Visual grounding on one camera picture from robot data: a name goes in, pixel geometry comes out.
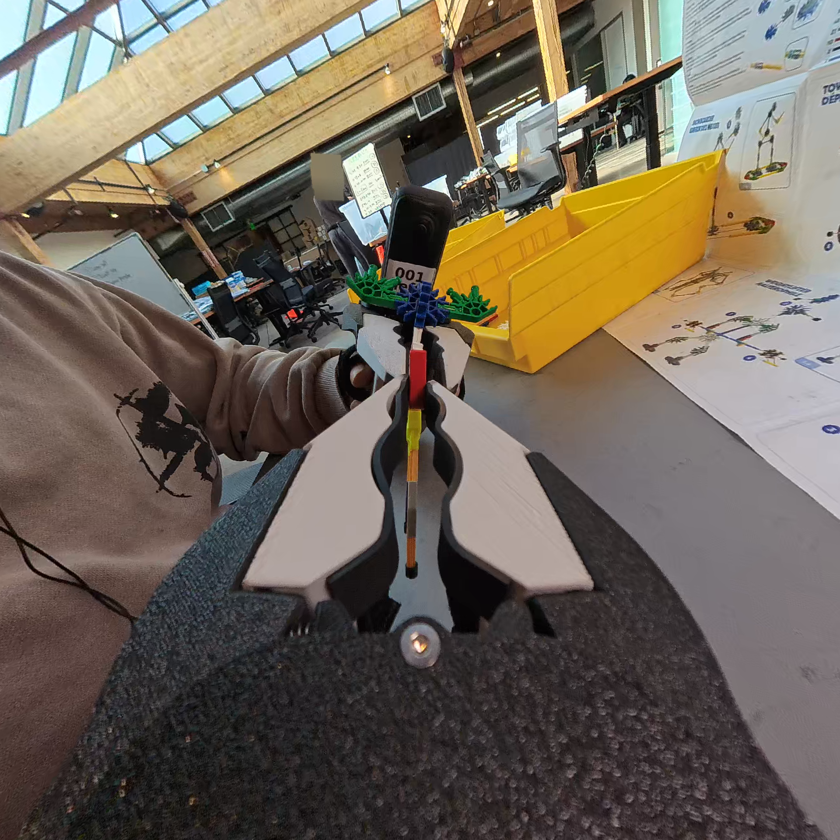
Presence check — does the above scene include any cluttered wooden table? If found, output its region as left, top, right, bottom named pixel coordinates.
left=185, top=276, right=273, bottom=329

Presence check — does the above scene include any white wall chart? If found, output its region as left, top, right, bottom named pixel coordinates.
left=341, top=143, right=393, bottom=221

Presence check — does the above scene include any white toy instruction sheet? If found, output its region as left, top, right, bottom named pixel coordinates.
left=604, top=0, right=840, bottom=519

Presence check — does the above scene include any grey desk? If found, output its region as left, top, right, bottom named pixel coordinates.
left=387, top=328, right=840, bottom=834

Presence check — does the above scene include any person's left forearm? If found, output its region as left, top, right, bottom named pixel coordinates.
left=217, top=338, right=349, bottom=460

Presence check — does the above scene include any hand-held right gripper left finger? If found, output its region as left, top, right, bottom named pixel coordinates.
left=241, top=377, right=411, bottom=621

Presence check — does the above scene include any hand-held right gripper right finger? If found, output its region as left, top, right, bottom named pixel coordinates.
left=425, top=382, right=596, bottom=632

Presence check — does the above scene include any multicoloured toy hand assembly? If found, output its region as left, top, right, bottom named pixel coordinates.
left=402, top=285, right=454, bottom=580

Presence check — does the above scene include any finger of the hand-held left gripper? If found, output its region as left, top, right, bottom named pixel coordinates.
left=427, top=325, right=473, bottom=396
left=357, top=314, right=409, bottom=383

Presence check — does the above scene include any black office chair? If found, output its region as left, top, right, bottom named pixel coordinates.
left=206, top=284, right=260, bottom=347
left=252, top=249, right=342, bottom=349
left=481, top=151, right=519, bottom=214

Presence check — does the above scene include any wooden standing desk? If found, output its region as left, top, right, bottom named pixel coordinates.
left=558, top=56, right=683, bottom=191

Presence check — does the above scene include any metal ventilation duct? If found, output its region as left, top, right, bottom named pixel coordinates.
left=147, top=7, right=595, bottom=257

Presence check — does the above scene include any white whiteboard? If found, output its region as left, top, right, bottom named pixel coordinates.
left=69, top=233, right=219, bottom=340

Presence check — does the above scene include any person's left hand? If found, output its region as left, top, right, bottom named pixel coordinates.
left=346, top=361, right=379, bottom=413

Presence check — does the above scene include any green and blue toy assembly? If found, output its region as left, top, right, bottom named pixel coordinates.
left=346, top=266, right=498, bottom=327

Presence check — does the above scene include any person's beige sweatshirt torso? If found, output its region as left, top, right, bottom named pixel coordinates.
left=0, top=252, right=227, bottom=840

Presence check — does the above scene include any yellow divided plastic bin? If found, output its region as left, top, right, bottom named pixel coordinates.
left=436, top=150, right=726, bottom=374

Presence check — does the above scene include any grey mesh office chair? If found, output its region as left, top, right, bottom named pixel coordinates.
left=514, top=101, right=568, bottom=212

